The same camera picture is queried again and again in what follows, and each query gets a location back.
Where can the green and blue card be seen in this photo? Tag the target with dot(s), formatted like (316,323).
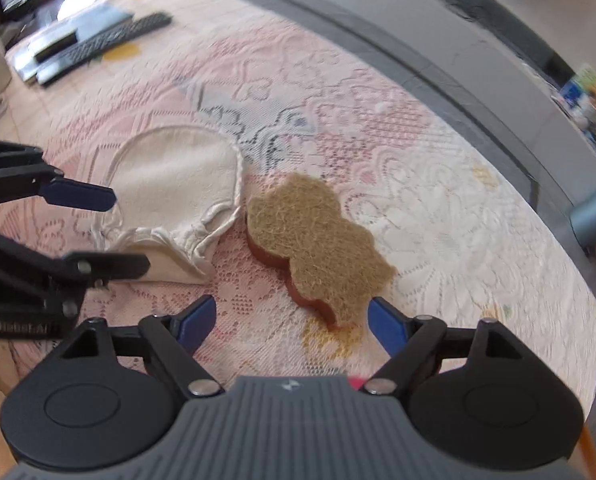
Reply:
(575,87)

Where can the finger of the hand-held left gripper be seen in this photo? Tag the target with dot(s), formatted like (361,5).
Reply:
(77,194)
(107,266)

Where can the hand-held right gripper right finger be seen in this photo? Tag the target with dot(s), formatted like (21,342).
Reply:
(385,329)

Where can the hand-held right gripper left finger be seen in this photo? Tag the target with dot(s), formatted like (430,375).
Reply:
(197,322)

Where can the brown scouring sponge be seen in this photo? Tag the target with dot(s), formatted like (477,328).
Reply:
(318,240)

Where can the black remote control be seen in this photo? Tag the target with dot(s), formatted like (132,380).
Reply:
(102,42)

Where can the black set-top box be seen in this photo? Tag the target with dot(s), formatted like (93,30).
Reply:
(72,27)

